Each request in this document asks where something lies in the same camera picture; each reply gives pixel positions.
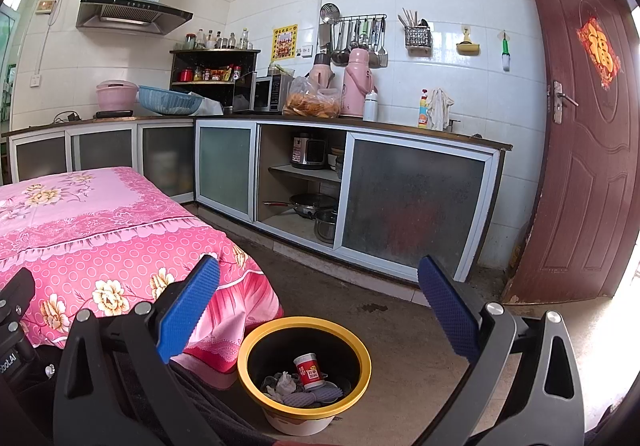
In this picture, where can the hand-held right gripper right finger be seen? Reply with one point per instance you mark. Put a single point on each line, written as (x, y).
(450, 311)

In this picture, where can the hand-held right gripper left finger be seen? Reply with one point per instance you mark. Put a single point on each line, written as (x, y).
(187, 311)

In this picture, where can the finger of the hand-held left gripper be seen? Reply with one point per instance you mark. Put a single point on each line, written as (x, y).
(17, 293)

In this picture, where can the yellow rimmed waste bin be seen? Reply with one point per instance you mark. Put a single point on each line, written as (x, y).
(260, 351)

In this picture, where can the white tissue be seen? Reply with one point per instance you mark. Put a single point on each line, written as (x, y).
(285, 383)

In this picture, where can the red paper cup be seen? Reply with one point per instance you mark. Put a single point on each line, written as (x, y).
(310, 371)

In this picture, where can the white knitted yarn bundle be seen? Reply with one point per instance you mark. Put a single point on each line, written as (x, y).
(310, 397)

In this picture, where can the pink floral blanket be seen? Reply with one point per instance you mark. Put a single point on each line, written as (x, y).
(100, 226)

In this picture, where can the white frosted glass cabinet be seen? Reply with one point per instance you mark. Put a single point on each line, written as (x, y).
(415, 201)
(100, 151)

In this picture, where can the black frying pan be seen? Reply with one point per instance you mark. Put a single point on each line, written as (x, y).
(310, 203)

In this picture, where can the brown wooden door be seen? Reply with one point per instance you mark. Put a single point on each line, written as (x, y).
(575, 201)

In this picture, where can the stacked bowls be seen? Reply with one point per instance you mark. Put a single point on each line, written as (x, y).
(336, 161)

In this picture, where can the yellow dish soap bottle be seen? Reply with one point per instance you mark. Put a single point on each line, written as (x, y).
(423, 114)

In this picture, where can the silver rice cooker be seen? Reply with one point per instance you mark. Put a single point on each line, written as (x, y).
(309, 151)

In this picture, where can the white dish rag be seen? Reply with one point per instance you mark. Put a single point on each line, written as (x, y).
(440, 109)

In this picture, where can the black induction cooker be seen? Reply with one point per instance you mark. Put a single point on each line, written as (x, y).
(114, 114)

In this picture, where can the blue plastic basket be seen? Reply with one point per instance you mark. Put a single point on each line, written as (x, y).
(170, 101)

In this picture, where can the white plastic bottle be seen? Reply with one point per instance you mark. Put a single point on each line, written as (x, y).
(370, 106)

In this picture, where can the pink lidded pot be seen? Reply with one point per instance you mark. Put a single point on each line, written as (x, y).
(117, 96)

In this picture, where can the silver microwave oven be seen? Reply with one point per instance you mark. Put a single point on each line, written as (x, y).
(265, 94)

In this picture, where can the row of seasoning jars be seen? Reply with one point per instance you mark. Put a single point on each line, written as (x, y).
(210, 74)

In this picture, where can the clear bag of snacks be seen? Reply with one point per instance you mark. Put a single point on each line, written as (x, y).
(310, 104)

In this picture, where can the flower print glass door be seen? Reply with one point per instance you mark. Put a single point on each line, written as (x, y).
(10, 51)

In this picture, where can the pink thermos flask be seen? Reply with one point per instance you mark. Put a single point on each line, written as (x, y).
(321, 74)
(357, 86)

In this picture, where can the dark wooden spice shelf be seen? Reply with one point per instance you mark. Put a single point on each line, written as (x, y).
(215, 54)

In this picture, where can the green white hanging brush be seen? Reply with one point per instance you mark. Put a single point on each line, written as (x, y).
(505, 56)

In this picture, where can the yellow hanging brush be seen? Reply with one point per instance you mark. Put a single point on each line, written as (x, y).
(467, 48)

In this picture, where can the row of condiment bottles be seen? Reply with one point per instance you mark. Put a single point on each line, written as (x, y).
(217, 41)

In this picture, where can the metal chopstick holder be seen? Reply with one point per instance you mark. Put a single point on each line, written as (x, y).
(417, 36)

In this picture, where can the rack of hanging utensils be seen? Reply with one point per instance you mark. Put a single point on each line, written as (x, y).
(355, 39)

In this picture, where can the red door decoration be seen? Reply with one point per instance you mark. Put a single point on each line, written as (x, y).
(600, 51)

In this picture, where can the white wall outlet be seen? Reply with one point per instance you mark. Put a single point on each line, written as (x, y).
(35, 80)

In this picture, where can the yellow wall poster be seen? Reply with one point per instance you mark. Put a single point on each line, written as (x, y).
(285, 42)

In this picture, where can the white wall socket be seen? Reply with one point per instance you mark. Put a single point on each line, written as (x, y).
(307, 51)

